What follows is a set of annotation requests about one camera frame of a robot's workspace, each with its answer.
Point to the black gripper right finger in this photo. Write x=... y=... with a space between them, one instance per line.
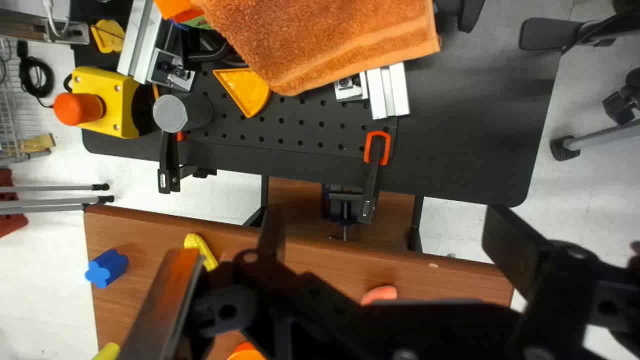
x=530 y=263

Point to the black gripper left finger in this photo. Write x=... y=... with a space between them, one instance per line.
x=158 y=325

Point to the pink bunny toy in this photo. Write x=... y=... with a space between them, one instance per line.
x=379 y=294

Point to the blue toy block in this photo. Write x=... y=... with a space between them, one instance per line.
x=104 y=269

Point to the yellow banana toy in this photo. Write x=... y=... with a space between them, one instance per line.
x=196 y=243

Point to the black tripod leg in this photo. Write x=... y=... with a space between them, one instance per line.
x=570 y=146

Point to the small black clamp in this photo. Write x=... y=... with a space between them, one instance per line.
x=171 y=170

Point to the orange black clamp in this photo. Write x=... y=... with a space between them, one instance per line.
x=377 y=155

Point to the silver metal rods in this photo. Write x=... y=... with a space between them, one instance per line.
x=53 y=197

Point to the grey cylindrical knob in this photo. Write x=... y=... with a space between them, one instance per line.
x=176 y=113

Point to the yellow emergency stop box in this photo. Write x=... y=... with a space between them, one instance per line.
x=104 y=103

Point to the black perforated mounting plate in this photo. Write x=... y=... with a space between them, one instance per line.
x=312 y=125

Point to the orange triangular plastic piece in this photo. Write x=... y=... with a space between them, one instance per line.
x=245 y=87

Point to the yellow plastic clip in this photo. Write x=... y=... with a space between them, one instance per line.
x=108 y=36

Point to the orange towel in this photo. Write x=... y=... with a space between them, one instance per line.
x=302 y=45

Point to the silver aluminium extrusion rail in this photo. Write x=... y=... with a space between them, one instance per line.
x=388 y=90

